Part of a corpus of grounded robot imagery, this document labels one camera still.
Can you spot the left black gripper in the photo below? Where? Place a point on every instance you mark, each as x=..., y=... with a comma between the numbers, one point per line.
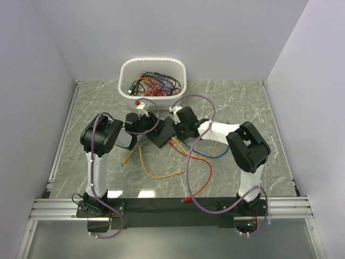
x=151, y=119

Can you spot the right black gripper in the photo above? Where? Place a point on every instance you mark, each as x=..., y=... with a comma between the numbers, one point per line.
x=180, y=137

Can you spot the black network switch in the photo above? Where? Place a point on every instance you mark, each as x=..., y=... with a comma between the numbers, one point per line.
x=159, y=137

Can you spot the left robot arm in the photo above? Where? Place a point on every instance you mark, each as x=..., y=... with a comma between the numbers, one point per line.
x=99, y=138

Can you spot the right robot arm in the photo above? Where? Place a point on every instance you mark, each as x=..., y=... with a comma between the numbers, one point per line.
x=249, y=149

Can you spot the white plastic tub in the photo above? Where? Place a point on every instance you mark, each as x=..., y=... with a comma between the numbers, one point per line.
x=162, y=80

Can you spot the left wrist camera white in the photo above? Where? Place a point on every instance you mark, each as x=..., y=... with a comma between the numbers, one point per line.
x=142, y=108

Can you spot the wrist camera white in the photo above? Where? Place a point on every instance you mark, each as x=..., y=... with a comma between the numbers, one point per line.
x=142, y=108
x=174, y=109

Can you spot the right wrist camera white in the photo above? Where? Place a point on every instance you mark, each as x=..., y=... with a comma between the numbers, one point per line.
x=174, y=109

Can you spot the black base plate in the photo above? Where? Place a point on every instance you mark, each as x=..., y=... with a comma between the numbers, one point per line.
x=163, y=212

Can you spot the aluminium rail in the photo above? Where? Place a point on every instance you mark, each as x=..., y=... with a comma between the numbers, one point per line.
x=65, y=209

